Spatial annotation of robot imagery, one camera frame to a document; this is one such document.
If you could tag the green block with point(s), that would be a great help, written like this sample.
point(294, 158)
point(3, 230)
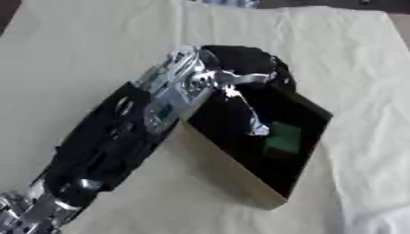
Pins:
point(284, 140)

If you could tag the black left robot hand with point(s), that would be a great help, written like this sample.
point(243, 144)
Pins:
point(243, 65)

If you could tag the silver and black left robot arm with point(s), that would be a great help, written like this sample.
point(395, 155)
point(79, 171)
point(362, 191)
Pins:
point(106, 140)

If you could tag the tan cardboard box black inside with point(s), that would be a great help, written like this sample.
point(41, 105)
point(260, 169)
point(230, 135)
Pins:
point(235, 170)

